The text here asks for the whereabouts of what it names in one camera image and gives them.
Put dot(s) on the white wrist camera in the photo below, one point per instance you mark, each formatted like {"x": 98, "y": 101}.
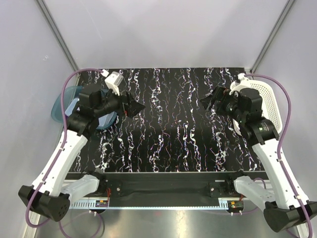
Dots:
{"x": 239, "y": 84}
{"x": 112, "y": 80}

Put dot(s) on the white plastic basket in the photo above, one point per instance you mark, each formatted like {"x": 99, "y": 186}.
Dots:
{"x": 269, "y": 106}

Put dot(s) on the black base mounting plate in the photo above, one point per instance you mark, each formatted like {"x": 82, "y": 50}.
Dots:
{"x": 183, "y": 190}

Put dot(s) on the blue-edged white towel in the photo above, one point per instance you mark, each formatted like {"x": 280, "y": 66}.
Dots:
{"x": 104, "y": 121}

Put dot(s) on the connector board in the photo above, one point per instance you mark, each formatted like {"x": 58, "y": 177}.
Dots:
{"x": 236, "y": 204}
{"x": 101, "y": 203}

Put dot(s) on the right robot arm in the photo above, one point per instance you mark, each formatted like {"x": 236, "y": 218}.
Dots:
{"x": 287, "y": 206}

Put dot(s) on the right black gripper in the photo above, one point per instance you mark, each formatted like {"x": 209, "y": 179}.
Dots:
{"x": 222, "y": 94}

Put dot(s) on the aluminium rail frame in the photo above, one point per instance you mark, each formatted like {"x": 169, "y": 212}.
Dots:
{"x": 192, "y": 214}

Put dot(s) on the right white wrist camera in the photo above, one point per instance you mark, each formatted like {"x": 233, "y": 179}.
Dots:
{"x": 239, "y": 84}

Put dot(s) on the left aluminium corner post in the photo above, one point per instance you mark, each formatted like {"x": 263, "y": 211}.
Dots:
{"x": 56, "y": 32}

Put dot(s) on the teal translucent tray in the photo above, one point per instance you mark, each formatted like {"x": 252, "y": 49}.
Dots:
{"x": 69, "y": 94}

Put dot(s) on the right aluminium corner post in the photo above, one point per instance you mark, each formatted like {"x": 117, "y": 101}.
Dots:
{"x": 278, "y": 24}

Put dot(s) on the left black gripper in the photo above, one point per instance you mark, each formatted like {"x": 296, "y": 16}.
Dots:
{"x": 132, "y": 108}

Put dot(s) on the right connector board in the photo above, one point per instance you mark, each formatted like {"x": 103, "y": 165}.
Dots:
{"x": 236, "y": 204}

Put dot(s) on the left connector board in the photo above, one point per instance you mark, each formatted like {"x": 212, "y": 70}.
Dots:
{"x": 101, "y": 203}

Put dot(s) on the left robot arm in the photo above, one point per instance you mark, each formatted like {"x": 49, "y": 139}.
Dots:
{"x": 47, "y": 196}

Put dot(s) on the aluminium corner post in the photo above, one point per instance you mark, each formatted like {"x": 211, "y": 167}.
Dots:
{"x": 278, "y": 24}
{"x": 56, "y": 32}

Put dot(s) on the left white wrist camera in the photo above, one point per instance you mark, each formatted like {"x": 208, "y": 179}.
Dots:
{"x": 112, "y": 80}

